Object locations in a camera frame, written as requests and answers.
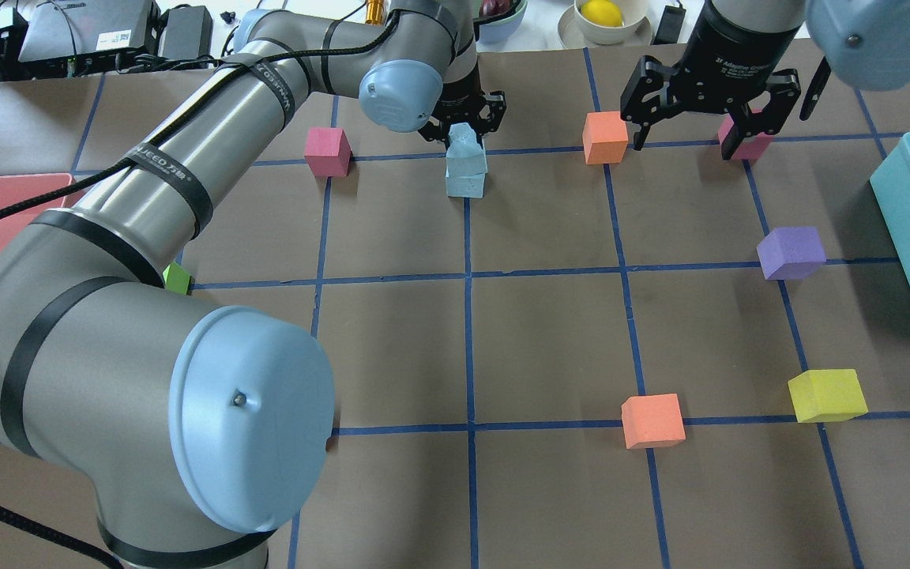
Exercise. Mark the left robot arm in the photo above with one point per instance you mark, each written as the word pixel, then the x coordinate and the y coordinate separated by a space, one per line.
pixel 201 427

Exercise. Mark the purple foam block right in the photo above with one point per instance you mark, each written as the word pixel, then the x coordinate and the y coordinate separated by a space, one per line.
pixel 791 253

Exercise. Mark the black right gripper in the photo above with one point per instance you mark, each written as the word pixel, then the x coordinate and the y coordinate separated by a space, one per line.
pixel 742 43

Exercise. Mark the yellow foam block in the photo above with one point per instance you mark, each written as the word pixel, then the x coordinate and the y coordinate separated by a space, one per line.
pixel 827 396

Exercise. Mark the pink foam block left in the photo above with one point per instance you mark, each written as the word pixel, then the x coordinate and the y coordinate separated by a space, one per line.
pixel 328 152

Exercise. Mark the orange foam block near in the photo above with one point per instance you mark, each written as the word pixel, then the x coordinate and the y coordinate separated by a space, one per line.
pixel 652 421

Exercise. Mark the bowl with lemon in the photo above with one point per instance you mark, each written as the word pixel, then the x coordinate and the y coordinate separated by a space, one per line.
pixel 602 23

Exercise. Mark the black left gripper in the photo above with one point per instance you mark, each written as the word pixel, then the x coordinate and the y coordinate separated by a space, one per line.
pixel 464 96

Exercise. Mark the pink foam block right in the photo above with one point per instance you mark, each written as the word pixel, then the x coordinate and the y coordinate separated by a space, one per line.
pixel 752 148

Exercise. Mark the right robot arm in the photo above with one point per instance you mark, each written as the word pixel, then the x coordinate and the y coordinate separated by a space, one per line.
pixel 865 43

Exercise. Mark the brass metal tool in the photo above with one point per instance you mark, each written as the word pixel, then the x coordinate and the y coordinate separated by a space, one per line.
pixel 374 14

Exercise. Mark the light blue foam block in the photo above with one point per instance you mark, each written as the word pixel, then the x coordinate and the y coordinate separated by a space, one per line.
pixel 465 186
pixel 465 152

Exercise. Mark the orange foam block far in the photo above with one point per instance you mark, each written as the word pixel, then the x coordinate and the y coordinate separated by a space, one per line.
pixel 605 138

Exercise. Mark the pink foam block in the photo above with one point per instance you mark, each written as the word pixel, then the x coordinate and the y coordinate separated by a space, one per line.
pixel 752 148
pixel 328 152

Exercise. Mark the green bowl with fruit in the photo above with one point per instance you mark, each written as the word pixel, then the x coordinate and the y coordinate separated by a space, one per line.
pixel 497 20

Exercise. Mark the black electronics box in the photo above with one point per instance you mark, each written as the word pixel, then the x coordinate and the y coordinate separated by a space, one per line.
pixel 91 33

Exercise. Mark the orange foam block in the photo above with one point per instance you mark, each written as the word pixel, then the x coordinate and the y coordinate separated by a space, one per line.
pixel 652 421
pixel 605 138

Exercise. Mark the green foam block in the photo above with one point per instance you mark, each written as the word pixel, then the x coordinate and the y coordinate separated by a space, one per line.
pixel 176 279

